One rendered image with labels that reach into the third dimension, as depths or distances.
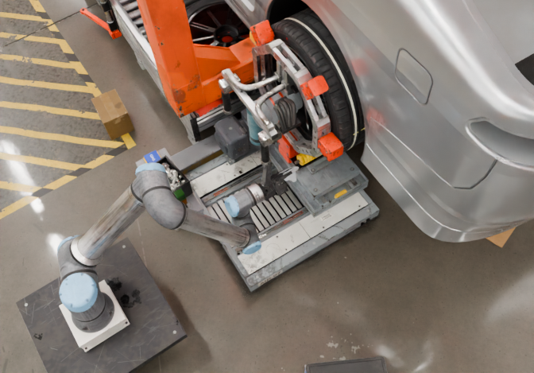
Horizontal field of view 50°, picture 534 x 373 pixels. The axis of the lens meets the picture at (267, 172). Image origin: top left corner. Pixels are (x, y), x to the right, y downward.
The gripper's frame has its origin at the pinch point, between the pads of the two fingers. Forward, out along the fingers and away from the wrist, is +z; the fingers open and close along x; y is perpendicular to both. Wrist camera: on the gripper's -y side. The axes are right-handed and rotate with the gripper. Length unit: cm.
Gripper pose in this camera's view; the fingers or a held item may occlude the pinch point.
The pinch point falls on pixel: (295, 167)
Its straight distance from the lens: 267.1
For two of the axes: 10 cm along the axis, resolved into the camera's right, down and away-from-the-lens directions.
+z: 8.5, -4.6, 2.6
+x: 3.5, 1.4, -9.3
